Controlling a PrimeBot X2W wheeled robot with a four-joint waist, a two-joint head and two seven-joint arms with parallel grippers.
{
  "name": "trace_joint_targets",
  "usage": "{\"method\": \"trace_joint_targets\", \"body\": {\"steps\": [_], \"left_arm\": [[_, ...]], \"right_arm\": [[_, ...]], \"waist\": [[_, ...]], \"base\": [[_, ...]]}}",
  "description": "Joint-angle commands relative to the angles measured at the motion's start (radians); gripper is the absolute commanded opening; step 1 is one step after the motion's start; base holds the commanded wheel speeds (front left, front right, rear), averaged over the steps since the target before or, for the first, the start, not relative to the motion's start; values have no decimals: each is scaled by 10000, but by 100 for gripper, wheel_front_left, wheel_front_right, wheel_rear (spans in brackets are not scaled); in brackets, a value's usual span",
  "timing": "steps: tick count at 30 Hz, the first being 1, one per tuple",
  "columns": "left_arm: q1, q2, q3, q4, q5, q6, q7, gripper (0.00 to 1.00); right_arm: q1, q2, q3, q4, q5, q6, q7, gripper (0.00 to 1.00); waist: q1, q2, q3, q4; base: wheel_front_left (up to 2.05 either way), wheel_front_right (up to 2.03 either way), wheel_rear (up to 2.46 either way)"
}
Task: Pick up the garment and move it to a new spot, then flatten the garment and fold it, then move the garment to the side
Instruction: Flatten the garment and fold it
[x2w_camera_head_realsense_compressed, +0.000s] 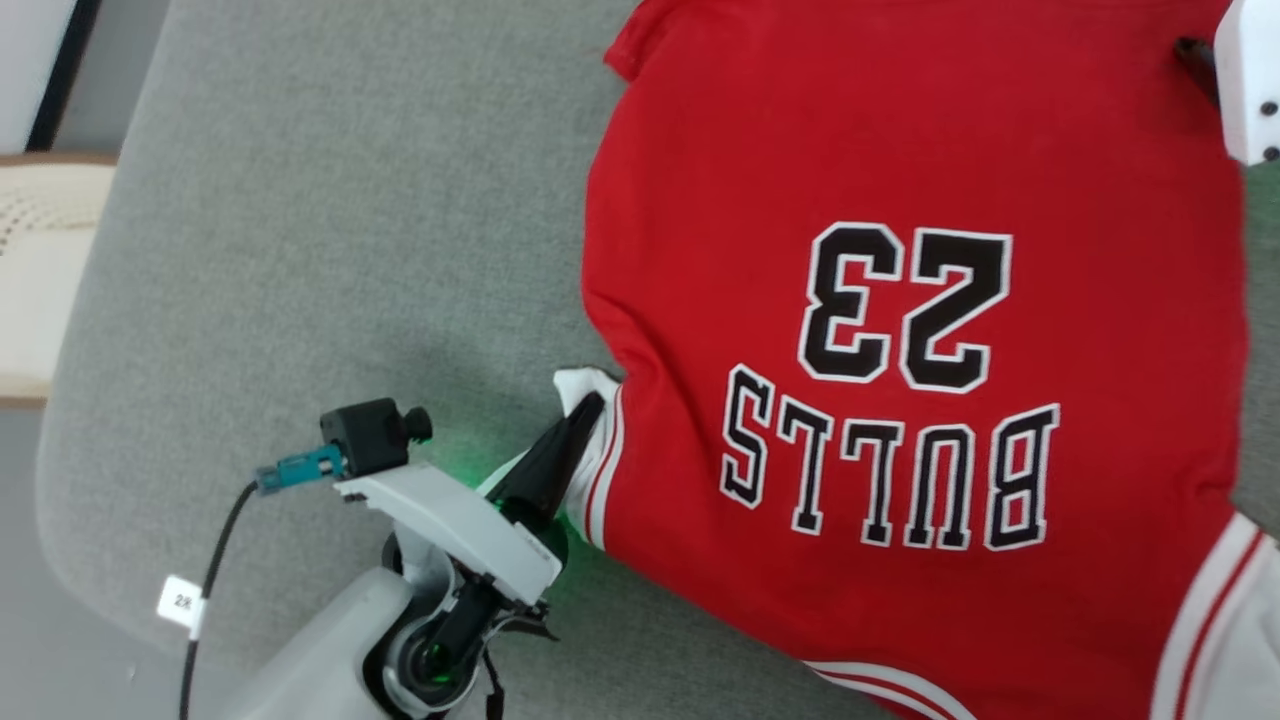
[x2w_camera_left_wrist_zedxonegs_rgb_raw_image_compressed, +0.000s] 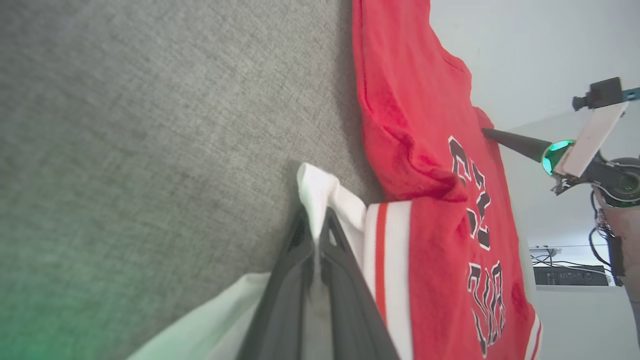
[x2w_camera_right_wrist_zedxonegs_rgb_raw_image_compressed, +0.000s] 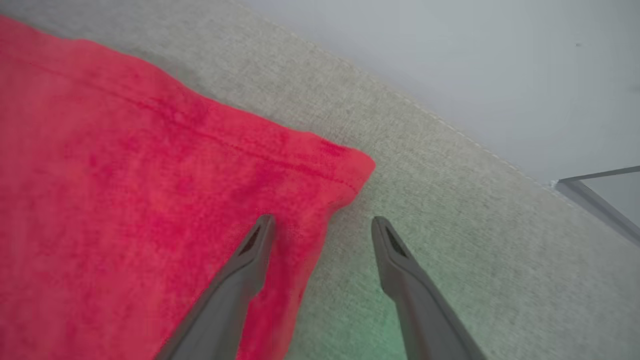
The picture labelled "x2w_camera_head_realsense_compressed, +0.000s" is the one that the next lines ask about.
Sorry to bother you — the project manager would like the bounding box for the black left camera cable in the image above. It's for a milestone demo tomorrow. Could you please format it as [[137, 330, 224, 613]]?
[[178, 480, 263, 720]]

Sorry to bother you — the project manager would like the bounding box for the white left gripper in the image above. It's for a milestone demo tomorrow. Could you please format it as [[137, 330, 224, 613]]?
[[333, 392, 607, 608]]

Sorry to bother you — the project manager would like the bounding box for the red and white Bulls jersey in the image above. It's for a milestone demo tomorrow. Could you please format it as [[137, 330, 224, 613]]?
[[553, 0, 1280, 720]]

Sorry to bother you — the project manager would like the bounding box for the grey fabric sofa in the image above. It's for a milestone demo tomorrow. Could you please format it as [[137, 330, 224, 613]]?
[[35, 0, 1280, 720]]

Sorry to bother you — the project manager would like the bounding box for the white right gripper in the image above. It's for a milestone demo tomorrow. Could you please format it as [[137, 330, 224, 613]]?
[[1173, 0, 1280, 168]]

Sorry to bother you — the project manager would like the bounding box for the white cable label tag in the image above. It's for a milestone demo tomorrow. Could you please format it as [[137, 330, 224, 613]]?
[[157, 575, 208, 641]]

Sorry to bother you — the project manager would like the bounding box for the teal left camera connector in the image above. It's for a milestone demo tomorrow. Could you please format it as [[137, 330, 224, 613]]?
[[255, 445, 346, 496]]

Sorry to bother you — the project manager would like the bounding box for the black vertical post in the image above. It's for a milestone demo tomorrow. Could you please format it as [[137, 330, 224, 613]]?
[[25, 0, 101, 153]]

